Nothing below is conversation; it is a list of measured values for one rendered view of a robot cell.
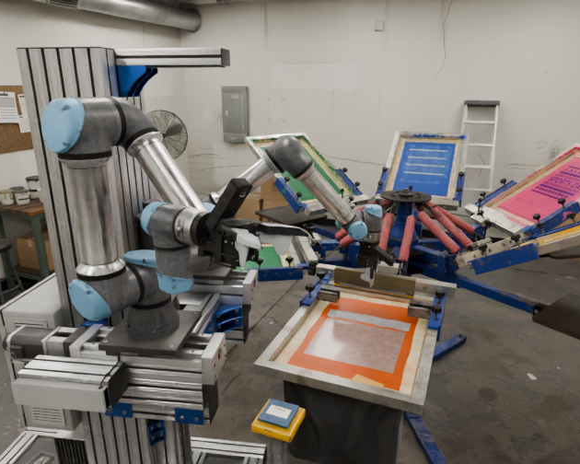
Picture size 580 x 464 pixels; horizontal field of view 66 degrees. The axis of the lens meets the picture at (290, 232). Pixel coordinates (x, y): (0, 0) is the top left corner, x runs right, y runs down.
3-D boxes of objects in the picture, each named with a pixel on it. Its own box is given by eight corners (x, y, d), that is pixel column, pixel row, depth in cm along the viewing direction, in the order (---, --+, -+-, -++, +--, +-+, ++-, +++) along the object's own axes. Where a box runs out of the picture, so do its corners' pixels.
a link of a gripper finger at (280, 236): (305, 255, 89) (258, 251, 89) (307, 226, 88) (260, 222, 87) (306, 259, 86) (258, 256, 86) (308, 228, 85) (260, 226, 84)
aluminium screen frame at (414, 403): (422, 415, 140) (423, 405, 139) (253, 372, 161) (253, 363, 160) (442, 306, 209) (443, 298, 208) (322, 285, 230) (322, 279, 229)
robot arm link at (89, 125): (146, 308, 121) (123, 96, 104) (97, 332, 109) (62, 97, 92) (118, 297, 127) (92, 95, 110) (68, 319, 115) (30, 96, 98)
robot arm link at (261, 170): (182, 217, 178) (292, 131, 171) (188, 207, 192) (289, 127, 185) (203, 239, 182) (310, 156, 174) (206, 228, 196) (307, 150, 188)
